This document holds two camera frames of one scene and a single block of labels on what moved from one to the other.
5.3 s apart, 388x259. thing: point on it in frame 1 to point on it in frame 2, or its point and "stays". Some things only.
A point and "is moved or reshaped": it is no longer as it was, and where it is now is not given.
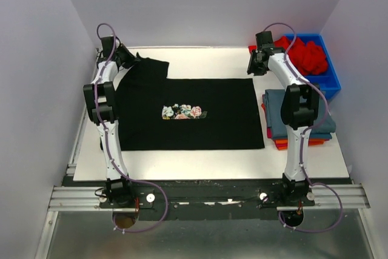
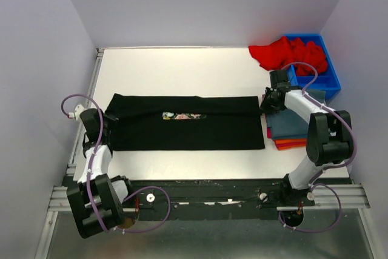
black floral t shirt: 154,112 is moved or reshaped
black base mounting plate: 224,200 stays
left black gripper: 131,59 to 110,119
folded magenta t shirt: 269,132 stays
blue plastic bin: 328,81 stays
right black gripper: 251,68 to 265,107
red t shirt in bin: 306,55 stays
